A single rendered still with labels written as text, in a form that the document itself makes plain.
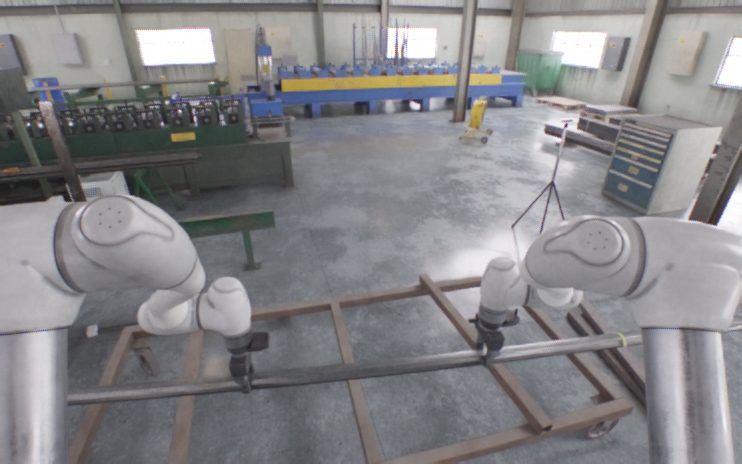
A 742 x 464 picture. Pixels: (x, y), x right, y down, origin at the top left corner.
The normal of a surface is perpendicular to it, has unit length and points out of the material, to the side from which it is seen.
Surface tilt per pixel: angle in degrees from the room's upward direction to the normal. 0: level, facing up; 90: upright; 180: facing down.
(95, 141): 90
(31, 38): 90
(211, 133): 90
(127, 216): 42
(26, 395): 62
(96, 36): 90
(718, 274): 52
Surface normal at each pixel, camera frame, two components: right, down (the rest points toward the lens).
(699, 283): -0.15, -0.18
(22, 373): 0.68, -0.18
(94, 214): 0.34, -0.35
